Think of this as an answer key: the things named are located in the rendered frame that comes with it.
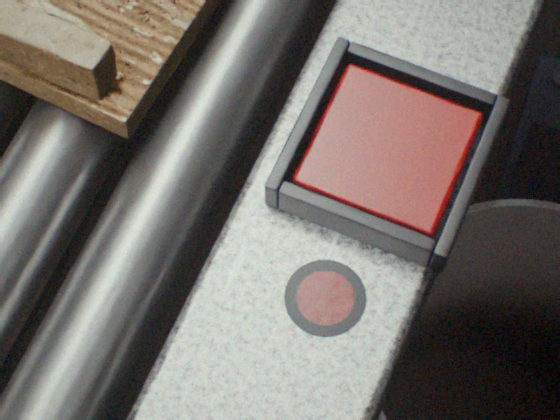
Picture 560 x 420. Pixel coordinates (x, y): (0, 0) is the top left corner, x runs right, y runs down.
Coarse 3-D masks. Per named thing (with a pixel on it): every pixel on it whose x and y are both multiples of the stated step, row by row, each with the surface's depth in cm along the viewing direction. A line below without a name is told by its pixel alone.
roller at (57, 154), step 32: (32, 128) 47; (64, 128) 47; (96, 128) 48; (0, 160) 48; (32, 160) 46; (64, 160) 47; (96, 160) 48; (0, 192) 46; (32, 192) 46; (64, 192) 46; (96, 192) 48; (0, 224) 45; (32, 224) 46; (64, 224) 47; (0, 256) 45; (32, 256) 45; (0, 288) 44; (32, 288) 46; (0, 320) 44; (0, 352) 45
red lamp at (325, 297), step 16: (320, 272) 45; (304, 288) 45; (320, 288) 45; (336, 288) 45; (304, 304) 44; (320, 304) 44; (336, 304) 44; (352, 304) 44; (320, 320) 44; (336, 320) 44
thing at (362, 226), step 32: (352, 64) 48; (384, 64) 47; (320, 96) 46; (448, 96) 47; (480, 96) 46; (288, 160) 45; (480, 160) 45; (288, 192) 44; (320, 224) 46; (352, 224) 44; (384, 224) 44; (448, 224) 44; (416, 256) 44; (448, 256) 44
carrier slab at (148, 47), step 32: (32, 0) 48; (64, 0) 48; (96, 0) 48; (128, 0) 48; (160, 0) 48; (192, 0) 48; (96, 32) 47; (128, 32) 47; (160, 32) 47; (192, 32) 48; (0, 64) 47; (128, 64) 46; (160, 64) 46; (64, 96) 46; (128, 96) 46; (128, 128) 46
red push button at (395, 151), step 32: (352, 96) 47; (384, 96) 47; (416, 96) 47; (320, 128) 46; (352, 128) 46; (384, 128) 46; (416, 128) 46; (448, 128) 46; (320, 160) 45; (352, 160) 45; (384, 160) 45; (416, 160) 45; (448, 160) 45; (320, 192) 45; (352, 192) 45; (384, 192) 45; (416, 192) 45; (448, 192) 45; (416, 224) 44
